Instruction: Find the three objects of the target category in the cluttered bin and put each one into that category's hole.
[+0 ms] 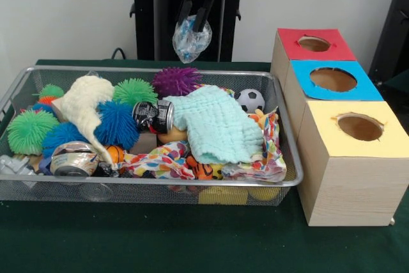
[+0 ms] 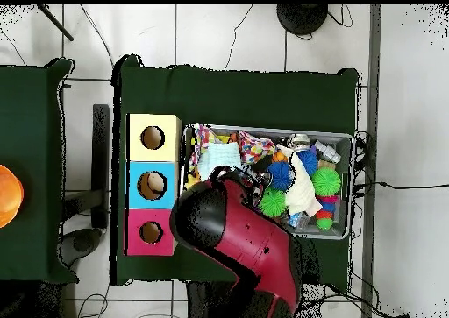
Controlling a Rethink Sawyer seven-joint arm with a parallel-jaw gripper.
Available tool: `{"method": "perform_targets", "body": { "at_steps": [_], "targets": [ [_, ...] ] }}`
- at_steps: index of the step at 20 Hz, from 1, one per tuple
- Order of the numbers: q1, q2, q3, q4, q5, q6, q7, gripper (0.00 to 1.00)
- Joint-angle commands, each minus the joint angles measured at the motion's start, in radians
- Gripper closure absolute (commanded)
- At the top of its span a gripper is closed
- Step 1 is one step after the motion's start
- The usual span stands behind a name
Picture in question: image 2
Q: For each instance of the grey oval floor object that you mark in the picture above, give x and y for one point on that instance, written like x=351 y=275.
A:
x=82 y=243

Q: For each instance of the green spiky ball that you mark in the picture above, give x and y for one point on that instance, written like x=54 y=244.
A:
x=326 y=181
x=273 y=202

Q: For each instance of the cream muslin cloth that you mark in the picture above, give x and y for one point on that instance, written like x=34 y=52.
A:
x=301 y=192

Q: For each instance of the dark green table cloth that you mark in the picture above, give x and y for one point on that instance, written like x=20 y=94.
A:
x=28 y=121
x=228 y=93

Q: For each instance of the black tripod leg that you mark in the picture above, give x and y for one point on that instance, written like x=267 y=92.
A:
x=56 y=23

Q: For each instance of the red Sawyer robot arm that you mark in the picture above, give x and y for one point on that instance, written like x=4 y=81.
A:
x=252 y=241

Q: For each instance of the mini orange basketball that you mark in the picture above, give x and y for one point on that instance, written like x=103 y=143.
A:
x=279 y=156

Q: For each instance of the black upright stand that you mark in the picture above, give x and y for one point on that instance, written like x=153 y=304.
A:
x=100 y=139

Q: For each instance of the blue spiky ball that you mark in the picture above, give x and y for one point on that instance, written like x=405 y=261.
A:
x=308 y=160
x=280 y=175

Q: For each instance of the polka dot cloth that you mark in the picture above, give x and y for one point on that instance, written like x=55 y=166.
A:
x=203 y=137
x=256 y=146

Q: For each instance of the black round stand base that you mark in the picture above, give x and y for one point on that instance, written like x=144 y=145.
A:
x=301 y=18

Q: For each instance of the wooden three-hole box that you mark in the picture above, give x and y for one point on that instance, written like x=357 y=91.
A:
x=170 y=199

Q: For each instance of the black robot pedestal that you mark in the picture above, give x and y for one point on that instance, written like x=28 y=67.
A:
x=207 y=300

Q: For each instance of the mint green muslin cloth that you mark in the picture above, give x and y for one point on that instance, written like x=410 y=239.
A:
x=219 y=156

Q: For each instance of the orange round object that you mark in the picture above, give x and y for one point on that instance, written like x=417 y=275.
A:
x=8 y=195

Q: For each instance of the crushed cream can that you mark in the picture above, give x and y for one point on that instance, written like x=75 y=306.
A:
x=299 y=141

